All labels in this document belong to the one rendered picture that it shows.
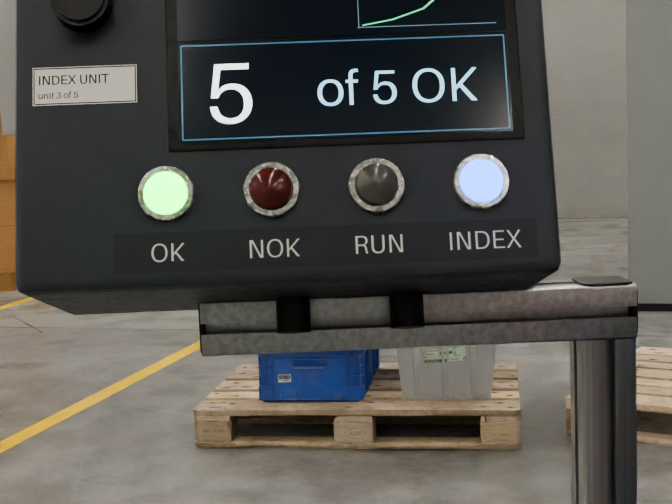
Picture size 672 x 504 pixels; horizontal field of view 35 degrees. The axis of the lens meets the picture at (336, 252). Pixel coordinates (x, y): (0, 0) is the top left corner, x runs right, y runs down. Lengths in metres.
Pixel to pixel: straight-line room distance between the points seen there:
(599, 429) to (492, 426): 3.30
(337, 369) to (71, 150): 3.52
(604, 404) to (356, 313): 0.14
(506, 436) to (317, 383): 0.72
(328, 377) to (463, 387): 0.50
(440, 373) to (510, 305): 3.42
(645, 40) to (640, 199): 0.93
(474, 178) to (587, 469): 0.19
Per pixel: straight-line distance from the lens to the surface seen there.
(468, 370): 3.99
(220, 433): 4.05
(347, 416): 3.94
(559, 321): 0.59
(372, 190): 0.50
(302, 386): 4.05
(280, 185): 0.50
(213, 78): 0.53
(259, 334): 0.58
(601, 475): 0.62
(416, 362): 3.99
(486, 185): 0.51
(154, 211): 0.51
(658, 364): 4.65
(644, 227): 6.69
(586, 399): 0.61
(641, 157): 6.66
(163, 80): 0.53
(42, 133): 0.54
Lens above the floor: 1.14
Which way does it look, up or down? 6 degrees down
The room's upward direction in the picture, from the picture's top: 2 degrees counter-clockwise
